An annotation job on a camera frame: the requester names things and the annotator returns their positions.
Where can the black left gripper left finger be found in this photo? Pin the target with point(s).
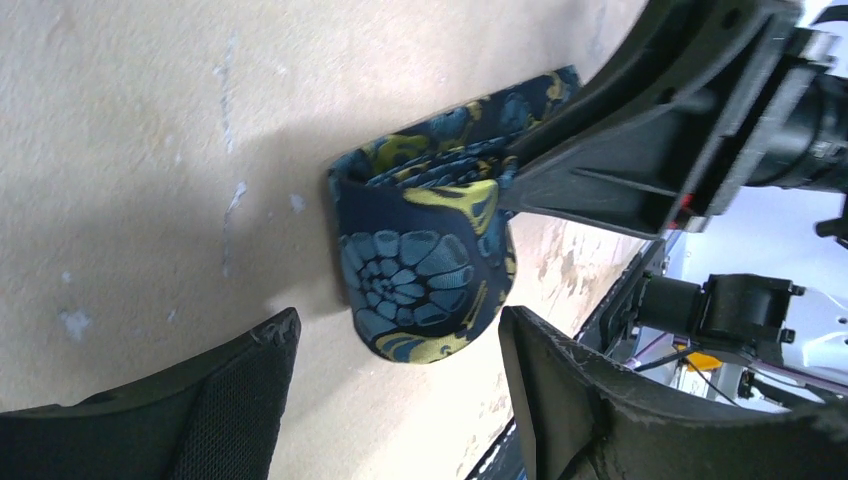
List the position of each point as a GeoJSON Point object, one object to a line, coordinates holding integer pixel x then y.
{"type": "Point", "coordinates": [216, 415]}

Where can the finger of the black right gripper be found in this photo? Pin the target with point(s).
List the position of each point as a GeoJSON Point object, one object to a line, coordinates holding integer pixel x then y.
{"type": "Point", "coordinates": [637, 169]}

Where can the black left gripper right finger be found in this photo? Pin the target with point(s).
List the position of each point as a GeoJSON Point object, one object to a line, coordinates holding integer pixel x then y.
{"type": "Point", "coordinates": [580, 415]}

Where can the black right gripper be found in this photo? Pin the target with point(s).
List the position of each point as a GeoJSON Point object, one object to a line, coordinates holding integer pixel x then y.
{"type": "Point", "coordinates": [686, 88]}

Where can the navy blue shell pattern tie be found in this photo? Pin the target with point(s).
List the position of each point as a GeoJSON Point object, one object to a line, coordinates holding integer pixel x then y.
{"type": "Point", "coordinates": [425, 250]}

